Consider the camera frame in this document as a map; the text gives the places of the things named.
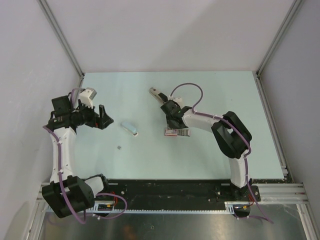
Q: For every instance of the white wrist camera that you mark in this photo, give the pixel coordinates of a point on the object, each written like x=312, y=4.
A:
x=86, y=97
x=178, y=100

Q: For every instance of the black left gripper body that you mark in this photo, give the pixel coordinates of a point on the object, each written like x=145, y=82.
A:
x=85, y=115

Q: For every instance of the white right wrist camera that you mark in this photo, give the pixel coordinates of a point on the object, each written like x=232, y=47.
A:
x=178, y=100

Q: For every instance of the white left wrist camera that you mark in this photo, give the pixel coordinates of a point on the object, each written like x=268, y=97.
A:
x=86, y=97

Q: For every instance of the grey slotted cable duct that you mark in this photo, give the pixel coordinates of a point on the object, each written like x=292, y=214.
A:
x=227, y=208

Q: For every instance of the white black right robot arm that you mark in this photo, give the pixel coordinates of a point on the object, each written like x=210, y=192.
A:
x=231, y=135

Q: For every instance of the beige and black stapler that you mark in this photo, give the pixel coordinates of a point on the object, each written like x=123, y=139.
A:
x=158, y=95

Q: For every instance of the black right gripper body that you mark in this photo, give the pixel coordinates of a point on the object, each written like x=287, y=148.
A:
x=170, y=124

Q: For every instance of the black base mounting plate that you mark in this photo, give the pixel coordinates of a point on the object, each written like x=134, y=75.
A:
x=219, y=190

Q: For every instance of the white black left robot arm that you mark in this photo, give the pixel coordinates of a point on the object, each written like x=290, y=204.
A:
x=67, y=193

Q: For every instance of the aluminium frame rail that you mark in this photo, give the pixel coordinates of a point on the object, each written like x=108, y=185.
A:
x=282, y=191

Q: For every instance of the red white staple box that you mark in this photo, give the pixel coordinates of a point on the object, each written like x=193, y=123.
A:
x=177, y=132

